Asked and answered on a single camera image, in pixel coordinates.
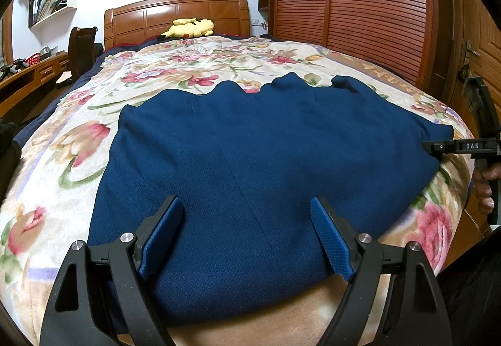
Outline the wooden door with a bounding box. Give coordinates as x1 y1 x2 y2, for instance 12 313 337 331
450 0 501 237

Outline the dark chair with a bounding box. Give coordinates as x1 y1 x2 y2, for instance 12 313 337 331
55 26 103 89

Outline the metal door handle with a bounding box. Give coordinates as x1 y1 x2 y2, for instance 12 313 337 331
462 40 481 76

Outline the person's right hand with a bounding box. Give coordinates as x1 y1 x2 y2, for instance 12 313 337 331
472 168 495 215

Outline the dark cloth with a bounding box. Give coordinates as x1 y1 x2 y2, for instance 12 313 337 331
0 121 22 198

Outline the floral blanket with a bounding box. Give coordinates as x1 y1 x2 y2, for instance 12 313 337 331
0 34 476 346

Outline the yellow plush toy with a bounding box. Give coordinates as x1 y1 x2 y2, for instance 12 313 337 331
158 18 214 42

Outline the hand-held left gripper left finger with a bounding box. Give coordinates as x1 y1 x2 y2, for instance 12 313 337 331
39 195 184 346

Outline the wooden bed headboard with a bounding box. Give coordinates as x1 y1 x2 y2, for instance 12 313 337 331
103 0 251 53

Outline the wooden desk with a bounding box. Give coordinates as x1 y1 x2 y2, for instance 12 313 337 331
0 50 73 119

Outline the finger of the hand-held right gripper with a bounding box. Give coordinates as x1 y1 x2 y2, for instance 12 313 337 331
425 140 457 156

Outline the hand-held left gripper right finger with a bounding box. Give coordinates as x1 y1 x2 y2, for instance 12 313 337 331
309 196 451 346

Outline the blue jacket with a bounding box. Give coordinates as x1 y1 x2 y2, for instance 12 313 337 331
87 72 455 333

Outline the person's dark clothing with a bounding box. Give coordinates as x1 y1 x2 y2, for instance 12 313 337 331
438 228 501 346

